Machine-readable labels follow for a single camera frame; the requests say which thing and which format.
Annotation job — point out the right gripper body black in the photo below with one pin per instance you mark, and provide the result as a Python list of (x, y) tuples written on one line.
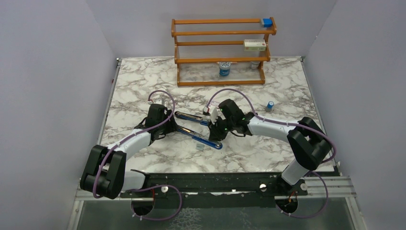
[(230, 123)]

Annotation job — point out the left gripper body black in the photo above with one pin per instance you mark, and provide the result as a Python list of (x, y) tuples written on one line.
[(167, 127)]

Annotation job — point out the blue stapler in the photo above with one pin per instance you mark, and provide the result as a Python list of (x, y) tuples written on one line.
[(202, 138)]

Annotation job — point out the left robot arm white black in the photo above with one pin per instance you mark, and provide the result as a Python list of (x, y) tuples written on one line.
[(105, 175)]

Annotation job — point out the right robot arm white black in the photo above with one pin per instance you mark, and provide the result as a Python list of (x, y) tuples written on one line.
[(308, 143)]

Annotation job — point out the small blue capped cylinder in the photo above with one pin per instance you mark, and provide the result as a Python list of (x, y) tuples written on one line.
[(269, 106)]

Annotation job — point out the blue white cup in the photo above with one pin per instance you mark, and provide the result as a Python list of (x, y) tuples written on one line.
[(224, 68)]

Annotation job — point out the white small jar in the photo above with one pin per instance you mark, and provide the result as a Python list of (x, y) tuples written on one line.
[(255, 64)]

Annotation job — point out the orange wooden shelf rack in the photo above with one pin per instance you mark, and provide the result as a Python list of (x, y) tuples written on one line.
[(200, 44)]

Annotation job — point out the white green carton box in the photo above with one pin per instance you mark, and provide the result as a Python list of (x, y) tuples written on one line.
[(254, 45)]

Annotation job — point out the blue box on top shelf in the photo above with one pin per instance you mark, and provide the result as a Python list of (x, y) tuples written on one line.
[(266, 22)]

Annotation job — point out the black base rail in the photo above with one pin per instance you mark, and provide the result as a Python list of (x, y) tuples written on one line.
[(213, 190)]

